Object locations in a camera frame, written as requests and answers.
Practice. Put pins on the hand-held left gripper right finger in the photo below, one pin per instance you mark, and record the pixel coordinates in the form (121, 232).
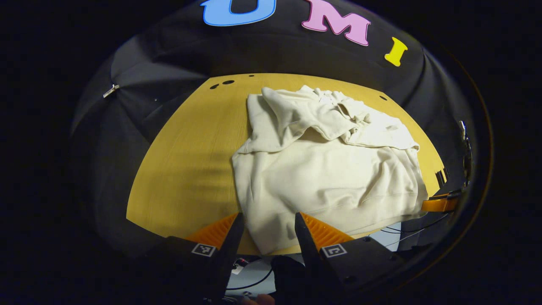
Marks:
(315, 262)

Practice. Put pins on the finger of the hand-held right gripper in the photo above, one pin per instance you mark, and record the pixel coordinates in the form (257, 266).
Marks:
(440, 205)

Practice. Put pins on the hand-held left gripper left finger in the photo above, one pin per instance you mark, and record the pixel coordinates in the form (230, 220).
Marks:
(226, 258)

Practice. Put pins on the cream white sweatshirt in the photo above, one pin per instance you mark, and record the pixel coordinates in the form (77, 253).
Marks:
(317, 178)

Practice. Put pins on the small red white object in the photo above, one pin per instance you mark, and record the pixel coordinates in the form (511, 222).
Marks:
(239, 265)

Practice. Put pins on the white clip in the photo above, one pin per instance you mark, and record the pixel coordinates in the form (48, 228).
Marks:
(111, 90)

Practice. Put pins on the black backdrop cloth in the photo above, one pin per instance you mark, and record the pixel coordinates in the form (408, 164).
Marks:
(169, 55)

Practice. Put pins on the black table edge bracket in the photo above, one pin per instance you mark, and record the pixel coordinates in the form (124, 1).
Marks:
(441, 177)

